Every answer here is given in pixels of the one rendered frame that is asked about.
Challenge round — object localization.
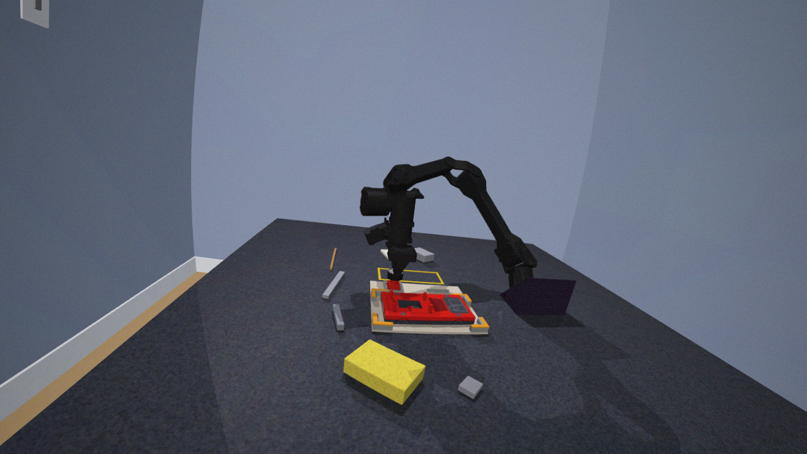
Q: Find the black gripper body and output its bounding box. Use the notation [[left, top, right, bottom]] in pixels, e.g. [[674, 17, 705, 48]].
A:
[[388, 215, 417, 262]]

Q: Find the white wheel with black tyre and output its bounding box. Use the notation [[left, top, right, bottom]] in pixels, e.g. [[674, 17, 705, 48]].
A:
[[387, 269, 404, 281]]

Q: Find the yellow rectangular block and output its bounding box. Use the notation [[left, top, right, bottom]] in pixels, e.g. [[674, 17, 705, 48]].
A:
[[344, 339, 426, 405]]

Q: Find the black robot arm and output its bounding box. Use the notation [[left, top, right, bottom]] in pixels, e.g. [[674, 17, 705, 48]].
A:
[[360, 156, 537, 288]]

